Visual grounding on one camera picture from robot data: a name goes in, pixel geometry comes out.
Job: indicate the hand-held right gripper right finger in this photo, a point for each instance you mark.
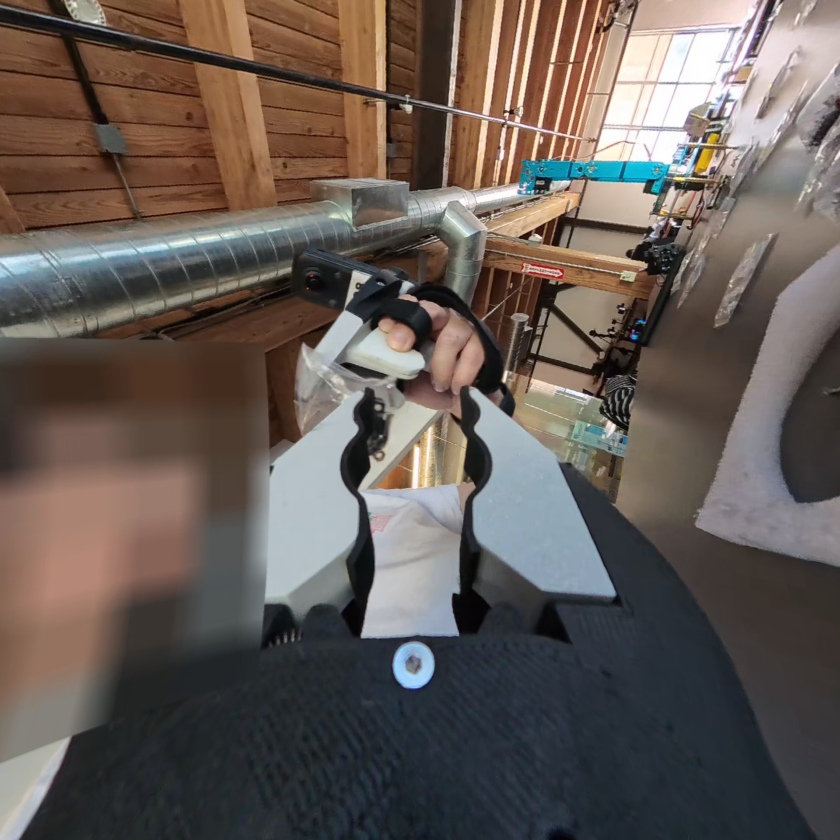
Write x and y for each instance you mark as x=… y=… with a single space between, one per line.
x=538 y=525

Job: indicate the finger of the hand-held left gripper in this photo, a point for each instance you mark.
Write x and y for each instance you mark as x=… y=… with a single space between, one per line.
x=387 y=392
x=338 y=338

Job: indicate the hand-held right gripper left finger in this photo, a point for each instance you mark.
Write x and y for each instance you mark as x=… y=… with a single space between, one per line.
x=308 y=525

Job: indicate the small clear zip bag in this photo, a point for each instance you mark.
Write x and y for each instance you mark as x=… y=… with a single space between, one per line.
x=321 y=387

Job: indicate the white foam square with hole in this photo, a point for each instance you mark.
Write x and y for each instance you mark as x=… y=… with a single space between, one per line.
x=754 y=459

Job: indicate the teal toy robot arm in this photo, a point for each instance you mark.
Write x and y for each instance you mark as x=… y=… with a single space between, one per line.
x=590 y=172

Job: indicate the person's left hand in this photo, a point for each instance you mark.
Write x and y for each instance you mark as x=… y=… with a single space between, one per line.
x=459 y=354

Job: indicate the person's white shirt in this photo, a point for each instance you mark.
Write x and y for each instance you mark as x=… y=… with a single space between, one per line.
x=407 y=564

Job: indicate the black white striped cloth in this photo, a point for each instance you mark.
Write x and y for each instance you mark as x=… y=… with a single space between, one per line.
x=620 y=400

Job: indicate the red white sign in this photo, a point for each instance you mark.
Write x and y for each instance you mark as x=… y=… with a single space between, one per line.
x=543 y=270

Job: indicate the long black ceiling pipe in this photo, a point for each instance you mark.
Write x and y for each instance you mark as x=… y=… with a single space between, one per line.
x=197 y=56

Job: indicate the grey electrical junction box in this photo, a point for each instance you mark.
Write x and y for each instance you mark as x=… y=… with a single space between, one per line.
x=108 y=138

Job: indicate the black robot claw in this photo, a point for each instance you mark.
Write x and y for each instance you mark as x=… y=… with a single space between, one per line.
x=656 y=256

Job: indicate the scattered clear screw bags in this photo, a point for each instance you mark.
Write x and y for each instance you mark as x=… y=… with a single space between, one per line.
x=745 y=282

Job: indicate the large bright window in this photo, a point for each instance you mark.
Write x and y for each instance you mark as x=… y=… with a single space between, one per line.
x=669 y=85

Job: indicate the yellow box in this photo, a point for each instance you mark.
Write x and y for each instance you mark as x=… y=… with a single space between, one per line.
x=702 y=156

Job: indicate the silver metal air duct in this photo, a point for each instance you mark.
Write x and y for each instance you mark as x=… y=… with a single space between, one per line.
x=197 y=262

